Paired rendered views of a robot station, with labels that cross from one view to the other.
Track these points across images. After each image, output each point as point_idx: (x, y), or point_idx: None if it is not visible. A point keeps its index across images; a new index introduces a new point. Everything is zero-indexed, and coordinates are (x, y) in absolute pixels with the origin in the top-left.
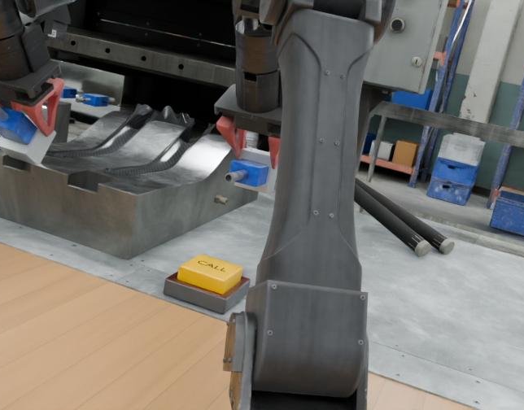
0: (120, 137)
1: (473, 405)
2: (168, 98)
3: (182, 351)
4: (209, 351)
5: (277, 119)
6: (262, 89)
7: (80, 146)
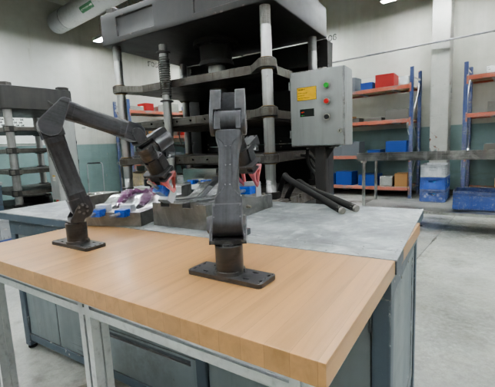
0: (206, 190)
1: (323, 251)
2: (240, 174)
3: None
4: None
5: (249, 167)
6: (241, 157)
7: (191, 196)
